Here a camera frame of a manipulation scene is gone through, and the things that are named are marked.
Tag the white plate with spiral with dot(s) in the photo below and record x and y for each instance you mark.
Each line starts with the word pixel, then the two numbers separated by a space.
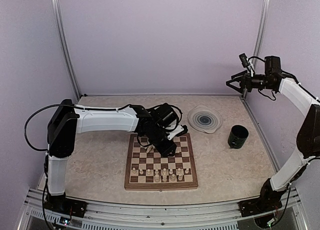
pixel 204 119

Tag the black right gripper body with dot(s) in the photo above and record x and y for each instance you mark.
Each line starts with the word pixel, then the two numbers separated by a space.
pixel 250 85

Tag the wooden chess board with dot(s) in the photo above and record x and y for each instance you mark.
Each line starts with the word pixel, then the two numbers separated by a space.
pixel 139 159

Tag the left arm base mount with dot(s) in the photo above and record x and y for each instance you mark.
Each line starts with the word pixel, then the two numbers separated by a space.
pixel 67 206

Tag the fallen white rook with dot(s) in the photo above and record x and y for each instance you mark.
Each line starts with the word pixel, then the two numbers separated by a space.
pixel 150 149

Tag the right aluminium corner post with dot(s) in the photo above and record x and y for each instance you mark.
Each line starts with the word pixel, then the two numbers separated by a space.
pixel 261 27

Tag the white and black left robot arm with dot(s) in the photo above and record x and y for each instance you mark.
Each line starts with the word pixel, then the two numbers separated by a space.
pixel 69 120

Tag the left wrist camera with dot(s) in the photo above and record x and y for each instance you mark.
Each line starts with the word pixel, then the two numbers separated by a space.
pixel 179 131

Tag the white bishop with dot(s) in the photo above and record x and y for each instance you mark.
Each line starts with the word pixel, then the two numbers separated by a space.
pixel 173 177

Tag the dark green cup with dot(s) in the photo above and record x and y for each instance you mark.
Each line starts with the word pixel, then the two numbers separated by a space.
pixel 237 136

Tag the white king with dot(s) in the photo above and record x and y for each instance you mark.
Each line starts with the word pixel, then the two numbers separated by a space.
pixel 164 175

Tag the left aluminium corner post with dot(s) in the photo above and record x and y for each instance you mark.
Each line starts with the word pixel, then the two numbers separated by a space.
pixel 63 42

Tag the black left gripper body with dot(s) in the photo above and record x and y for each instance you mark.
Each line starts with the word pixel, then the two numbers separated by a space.
pixel 155 138

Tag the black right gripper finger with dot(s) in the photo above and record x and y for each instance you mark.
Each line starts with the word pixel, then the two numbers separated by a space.
pixel 240 74
pixel 235 84

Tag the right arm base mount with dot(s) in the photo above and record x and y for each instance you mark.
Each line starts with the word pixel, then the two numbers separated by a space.
pixel 257 206

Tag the aluminium corner post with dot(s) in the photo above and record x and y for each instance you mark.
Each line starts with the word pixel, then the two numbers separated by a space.
pixel 63 42
pixel 261 27

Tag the aluminium front rail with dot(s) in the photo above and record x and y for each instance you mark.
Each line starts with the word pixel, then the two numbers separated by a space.
pixel 108 215

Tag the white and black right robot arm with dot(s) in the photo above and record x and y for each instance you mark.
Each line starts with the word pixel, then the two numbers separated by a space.
pixel 307 146

